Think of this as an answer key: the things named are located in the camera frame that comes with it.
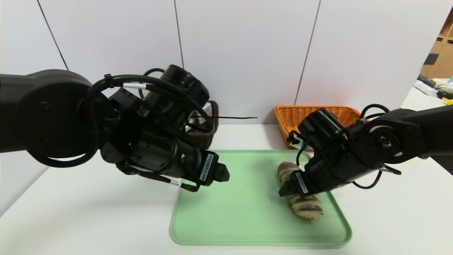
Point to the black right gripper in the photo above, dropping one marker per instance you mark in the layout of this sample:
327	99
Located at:
300	182

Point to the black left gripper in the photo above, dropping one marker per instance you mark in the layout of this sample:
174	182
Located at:
208	168

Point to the twisted purple swirl bread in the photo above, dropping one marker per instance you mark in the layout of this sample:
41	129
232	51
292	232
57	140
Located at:
308	209

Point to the black and orange left arm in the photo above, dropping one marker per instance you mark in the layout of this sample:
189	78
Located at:
46	113

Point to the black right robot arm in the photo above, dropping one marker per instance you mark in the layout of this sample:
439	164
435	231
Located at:
417	127

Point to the dark brown wicker basket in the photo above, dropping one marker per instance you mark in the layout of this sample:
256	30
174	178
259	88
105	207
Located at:
207	138

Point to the orange wicker basket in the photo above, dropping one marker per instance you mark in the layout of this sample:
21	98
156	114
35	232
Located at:
293	115

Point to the light green plastic tray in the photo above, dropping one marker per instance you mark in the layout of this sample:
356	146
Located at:
247	219

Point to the white side table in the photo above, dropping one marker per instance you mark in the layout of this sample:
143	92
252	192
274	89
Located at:
421	101

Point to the black keyboard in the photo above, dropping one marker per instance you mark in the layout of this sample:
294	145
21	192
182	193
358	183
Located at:
426	81

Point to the yellow banana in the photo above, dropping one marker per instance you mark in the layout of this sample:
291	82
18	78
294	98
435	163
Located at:
448	102

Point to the dark grey monitor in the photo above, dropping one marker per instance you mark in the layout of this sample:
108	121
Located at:
430	58

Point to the wooden cabinet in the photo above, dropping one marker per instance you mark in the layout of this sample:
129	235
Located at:
446	60

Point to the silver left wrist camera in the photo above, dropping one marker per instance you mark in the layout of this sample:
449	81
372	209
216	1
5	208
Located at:
205	111

